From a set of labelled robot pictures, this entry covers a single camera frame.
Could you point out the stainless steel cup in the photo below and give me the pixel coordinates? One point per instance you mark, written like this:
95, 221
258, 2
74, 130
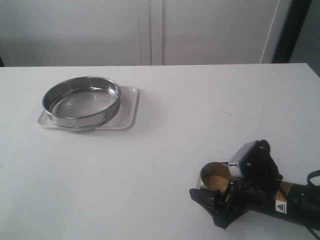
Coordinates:
215, 176

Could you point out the white rectangular plastic tray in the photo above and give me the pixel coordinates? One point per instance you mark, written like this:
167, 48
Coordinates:
124, 118

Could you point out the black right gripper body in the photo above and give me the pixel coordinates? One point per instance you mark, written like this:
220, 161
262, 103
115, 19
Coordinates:
256, 191

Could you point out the round steel mesh sieve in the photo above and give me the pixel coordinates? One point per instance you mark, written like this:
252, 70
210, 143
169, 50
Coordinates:
82, 103

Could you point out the dark vertical post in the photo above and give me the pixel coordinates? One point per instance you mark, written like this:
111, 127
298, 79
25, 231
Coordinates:
294, 21

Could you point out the white cabinet with doors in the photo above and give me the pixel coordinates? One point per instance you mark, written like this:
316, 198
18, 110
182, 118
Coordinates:
139, 32

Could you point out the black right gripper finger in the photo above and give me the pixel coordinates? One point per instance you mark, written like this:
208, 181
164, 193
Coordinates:
210, 200

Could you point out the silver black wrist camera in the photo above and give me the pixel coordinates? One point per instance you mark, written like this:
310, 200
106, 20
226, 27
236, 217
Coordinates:
237, 162

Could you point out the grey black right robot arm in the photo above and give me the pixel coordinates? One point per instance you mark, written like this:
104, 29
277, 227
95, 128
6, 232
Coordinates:
295, 203

